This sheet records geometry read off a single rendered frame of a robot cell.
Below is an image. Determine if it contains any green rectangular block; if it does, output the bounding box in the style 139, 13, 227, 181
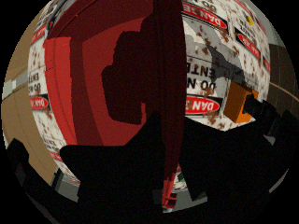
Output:
177, 172, 184, 183

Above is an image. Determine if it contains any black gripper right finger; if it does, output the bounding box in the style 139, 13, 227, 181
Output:
178, 117, 268, 202

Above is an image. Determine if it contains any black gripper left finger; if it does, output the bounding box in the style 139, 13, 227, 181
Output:
60, 112, 165, 204

